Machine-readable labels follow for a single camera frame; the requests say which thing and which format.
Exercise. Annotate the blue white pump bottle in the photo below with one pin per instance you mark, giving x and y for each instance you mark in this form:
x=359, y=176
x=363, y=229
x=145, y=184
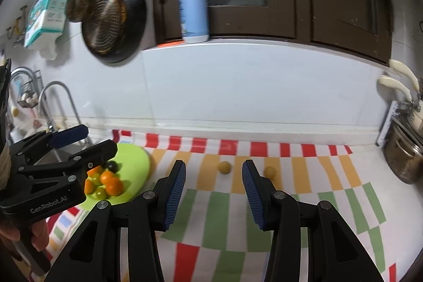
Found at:
x=193, y=14

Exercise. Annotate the green tomato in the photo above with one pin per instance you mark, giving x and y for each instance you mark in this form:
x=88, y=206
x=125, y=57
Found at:
x=95, y=179
x=100, y=192

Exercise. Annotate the large steel pot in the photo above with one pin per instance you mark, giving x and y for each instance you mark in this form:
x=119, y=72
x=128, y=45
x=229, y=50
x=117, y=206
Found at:
x=406, y=156

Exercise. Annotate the steel sink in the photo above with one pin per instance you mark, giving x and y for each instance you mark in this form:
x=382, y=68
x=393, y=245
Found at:
x=58, y=153

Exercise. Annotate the brown glass lid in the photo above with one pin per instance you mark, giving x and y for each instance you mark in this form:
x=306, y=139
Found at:
x=102, y=24

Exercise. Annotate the colourful checked cloth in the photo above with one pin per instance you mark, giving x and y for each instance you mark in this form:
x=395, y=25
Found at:
x=214, y=202

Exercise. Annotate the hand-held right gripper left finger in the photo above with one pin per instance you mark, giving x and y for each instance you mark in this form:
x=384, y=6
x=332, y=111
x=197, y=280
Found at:
x=173, y=199

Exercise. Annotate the yellow round fruit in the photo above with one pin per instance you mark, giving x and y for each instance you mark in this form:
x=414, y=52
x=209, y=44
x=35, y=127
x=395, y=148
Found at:
x=224, y=167
x=270, y=172

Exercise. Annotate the person's left hand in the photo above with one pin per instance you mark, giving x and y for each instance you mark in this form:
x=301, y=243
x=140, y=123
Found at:
x=39, y=232

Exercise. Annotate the small dark plum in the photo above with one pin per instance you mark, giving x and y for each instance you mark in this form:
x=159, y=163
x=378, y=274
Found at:
x=113, y=166

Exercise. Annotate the teal white tissue package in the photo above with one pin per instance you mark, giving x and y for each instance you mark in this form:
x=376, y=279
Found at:
x=46, y=11

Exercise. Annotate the green plate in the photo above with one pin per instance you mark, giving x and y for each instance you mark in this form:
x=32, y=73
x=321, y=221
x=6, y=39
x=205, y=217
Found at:
x=135, y=166

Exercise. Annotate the white perforated board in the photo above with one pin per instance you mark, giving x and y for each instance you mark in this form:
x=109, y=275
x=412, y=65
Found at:
x=388, y=123

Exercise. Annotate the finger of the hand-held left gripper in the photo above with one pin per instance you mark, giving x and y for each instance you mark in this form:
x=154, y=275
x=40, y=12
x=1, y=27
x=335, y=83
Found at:
x=99, y=154
x=71, y=136

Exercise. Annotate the large orange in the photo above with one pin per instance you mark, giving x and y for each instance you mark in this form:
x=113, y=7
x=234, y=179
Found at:
x=88, y=186

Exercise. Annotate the tall chrome faucet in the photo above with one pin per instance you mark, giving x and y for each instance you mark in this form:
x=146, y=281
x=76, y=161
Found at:
x=49, y=88

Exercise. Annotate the medium orange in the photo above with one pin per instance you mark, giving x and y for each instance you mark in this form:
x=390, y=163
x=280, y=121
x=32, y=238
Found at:
x=114, y=187

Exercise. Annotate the black frying pan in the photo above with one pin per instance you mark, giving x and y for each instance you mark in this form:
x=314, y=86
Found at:
x=135, y=14

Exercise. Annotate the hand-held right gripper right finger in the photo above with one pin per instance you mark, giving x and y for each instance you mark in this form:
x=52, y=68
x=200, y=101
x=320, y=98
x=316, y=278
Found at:
x=254, y=199

